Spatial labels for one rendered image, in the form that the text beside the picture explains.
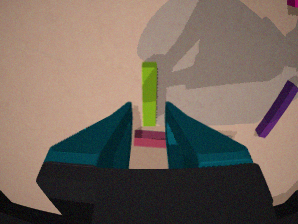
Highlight pink rod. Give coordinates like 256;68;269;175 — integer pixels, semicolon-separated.
134;130;166;148

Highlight lime green rod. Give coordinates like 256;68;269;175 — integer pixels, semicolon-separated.
142;62;157;126

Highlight purple rod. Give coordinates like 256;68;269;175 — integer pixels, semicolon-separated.
255;80;298;138

